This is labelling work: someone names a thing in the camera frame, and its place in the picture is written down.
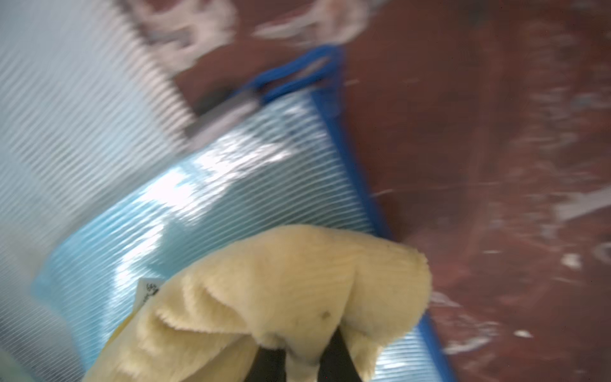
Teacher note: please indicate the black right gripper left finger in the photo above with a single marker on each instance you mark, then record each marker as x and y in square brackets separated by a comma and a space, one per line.
[268, 366]

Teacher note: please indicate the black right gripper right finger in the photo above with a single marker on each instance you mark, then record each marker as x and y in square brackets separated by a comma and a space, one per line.
[336, 364]

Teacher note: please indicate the cream wiping cloth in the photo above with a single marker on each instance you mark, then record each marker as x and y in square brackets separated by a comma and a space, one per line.
[290, 288]

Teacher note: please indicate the white blue-edged mesh document bag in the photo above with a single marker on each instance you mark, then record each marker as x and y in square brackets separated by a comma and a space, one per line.
[86, 115]

